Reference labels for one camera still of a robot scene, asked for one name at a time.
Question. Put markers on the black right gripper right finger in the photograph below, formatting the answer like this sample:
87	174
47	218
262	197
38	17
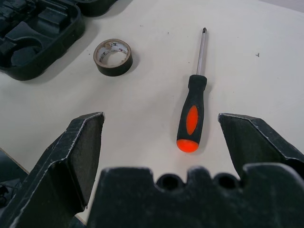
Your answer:
251	142

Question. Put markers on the black tape roll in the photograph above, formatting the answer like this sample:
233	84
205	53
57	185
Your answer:
114	67

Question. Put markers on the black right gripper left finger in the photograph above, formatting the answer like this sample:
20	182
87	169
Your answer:
59	166

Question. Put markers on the black tool case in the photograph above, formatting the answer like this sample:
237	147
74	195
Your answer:
40	35

